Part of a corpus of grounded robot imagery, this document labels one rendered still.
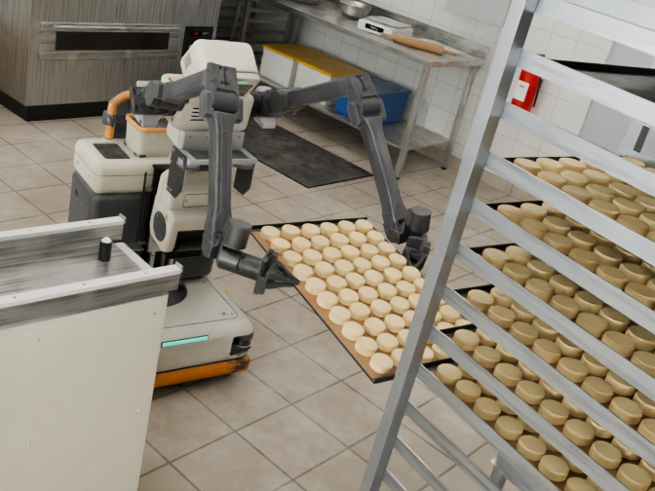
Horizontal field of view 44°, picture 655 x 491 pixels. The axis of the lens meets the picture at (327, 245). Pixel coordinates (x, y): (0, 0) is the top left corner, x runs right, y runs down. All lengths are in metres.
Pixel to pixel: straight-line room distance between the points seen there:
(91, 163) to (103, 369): 1.03
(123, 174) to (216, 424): 0.96
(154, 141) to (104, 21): 2.74
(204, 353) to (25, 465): 1.07
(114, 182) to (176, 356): 0.67
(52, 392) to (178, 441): 0.95
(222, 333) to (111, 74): 3.07
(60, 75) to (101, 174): 2.72
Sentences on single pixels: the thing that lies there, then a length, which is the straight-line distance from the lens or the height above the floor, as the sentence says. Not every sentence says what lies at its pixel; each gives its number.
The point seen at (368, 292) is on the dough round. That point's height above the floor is 0.98.
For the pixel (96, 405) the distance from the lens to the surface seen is 2.18.
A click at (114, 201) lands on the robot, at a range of 2.98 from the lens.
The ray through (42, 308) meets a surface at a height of 0.87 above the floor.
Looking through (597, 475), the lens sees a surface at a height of 1.14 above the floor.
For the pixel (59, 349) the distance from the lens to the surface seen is 2.02.
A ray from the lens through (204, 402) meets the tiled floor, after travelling 3.13.
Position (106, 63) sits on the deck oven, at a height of 0.39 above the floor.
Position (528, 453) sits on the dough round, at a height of 1.05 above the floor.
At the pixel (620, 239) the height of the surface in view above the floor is 1.50.
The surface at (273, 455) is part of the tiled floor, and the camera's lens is 2.97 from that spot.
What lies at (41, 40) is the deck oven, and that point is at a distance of 5.42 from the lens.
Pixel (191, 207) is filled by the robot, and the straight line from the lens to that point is 2.80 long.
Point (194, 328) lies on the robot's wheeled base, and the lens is 3.03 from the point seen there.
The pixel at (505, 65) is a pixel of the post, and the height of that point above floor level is 1.67.
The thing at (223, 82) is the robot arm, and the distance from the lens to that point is 2.16.
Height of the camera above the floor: 1.89
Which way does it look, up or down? 25 degrees down
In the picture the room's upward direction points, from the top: 14 degrees clockwise
